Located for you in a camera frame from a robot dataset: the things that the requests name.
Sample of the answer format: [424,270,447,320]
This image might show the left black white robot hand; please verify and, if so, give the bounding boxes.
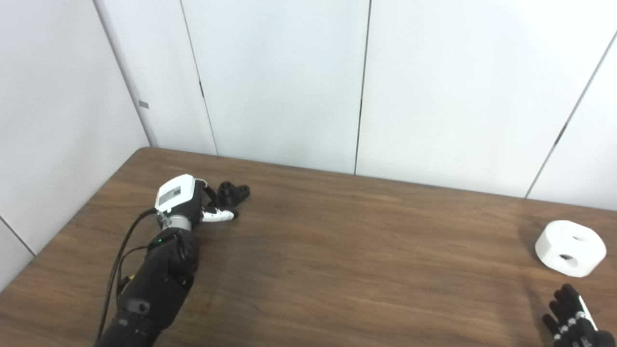
[154,174,239,229]

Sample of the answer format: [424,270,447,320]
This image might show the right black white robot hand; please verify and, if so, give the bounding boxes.
[542,283,617,347]

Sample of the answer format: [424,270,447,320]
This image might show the black flanged holder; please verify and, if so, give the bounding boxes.
[217,181,251,210]

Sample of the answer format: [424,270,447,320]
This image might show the round white cylinder piece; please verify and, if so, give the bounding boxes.
[535,220,607,278]

